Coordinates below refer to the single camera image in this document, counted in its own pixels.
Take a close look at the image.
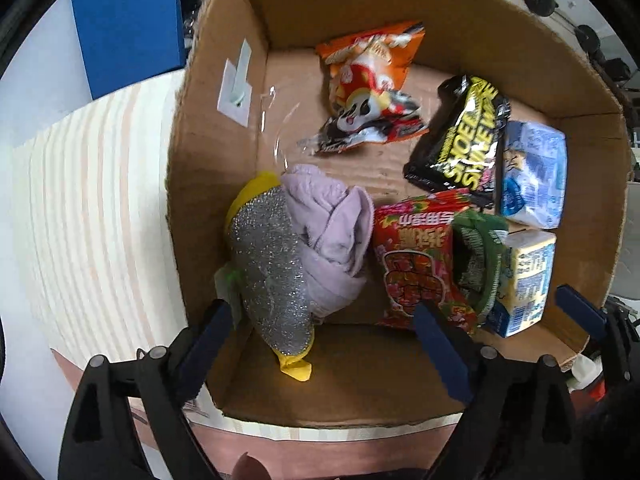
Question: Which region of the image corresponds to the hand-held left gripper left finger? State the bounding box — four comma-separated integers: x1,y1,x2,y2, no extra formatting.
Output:
58,298,237,480

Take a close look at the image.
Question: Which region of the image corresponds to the orange snack packet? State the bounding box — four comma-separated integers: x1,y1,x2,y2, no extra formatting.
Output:
296,20,432,156

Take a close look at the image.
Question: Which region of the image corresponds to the red snack packet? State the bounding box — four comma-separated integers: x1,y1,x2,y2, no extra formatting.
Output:
371,188,479,334

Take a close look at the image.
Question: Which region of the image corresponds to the striped cream tablecloth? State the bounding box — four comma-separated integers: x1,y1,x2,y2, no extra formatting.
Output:
9,67,461,443

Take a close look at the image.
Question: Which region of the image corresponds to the purple cloth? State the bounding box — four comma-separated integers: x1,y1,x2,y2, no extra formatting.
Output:
281,163,377,319

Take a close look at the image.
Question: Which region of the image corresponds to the short barbell with plates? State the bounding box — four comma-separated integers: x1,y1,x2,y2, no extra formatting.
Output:
521,0,602,54

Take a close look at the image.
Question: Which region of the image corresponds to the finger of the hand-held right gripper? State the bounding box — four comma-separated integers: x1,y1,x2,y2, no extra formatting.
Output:
555,284,610,333
602,304,640,393

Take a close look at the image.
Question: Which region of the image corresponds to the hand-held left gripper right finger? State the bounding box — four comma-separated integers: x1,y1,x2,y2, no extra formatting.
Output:
412,300,577,480

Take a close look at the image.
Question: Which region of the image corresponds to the light blue tissue pack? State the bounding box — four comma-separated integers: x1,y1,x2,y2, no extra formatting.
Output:
499,120,569,231

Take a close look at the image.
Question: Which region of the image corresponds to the yellow blue carton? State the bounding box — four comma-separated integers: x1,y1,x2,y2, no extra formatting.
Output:
486,229,557,339

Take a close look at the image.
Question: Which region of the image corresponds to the silver yellow scouring sponge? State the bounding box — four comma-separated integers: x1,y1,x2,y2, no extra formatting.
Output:
214,170,318,384

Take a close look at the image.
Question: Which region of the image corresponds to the cardboard box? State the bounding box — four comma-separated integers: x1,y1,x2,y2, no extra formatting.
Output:
164,0,632,430

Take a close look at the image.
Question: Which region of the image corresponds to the black yellow wipe packet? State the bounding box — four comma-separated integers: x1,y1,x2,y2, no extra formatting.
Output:
403,74,512,212

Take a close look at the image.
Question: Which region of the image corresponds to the blue board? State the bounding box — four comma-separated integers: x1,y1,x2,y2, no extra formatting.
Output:
69,0,187,102

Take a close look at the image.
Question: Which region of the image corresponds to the green packet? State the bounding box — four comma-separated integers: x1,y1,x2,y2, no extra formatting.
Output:
451,208,511,314

